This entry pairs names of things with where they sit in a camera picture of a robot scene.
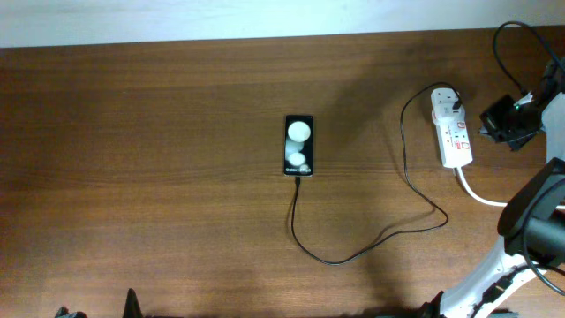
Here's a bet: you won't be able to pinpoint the black Galaxy smartphone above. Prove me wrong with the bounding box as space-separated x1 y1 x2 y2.
282 115 314 177

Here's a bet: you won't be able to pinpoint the black USB charging cable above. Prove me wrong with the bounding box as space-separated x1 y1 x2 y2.
290 82 463 267

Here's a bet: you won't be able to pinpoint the white power strip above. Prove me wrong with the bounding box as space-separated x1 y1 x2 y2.
435 118 472 169

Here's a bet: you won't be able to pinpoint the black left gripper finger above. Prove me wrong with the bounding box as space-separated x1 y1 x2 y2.
123 288 144 318
55 307 87 318

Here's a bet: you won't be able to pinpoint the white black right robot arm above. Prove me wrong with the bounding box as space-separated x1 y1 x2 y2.
418 59 564 317

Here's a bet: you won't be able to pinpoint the white USB charger adapter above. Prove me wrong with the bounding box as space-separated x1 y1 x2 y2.
431 87 465 125

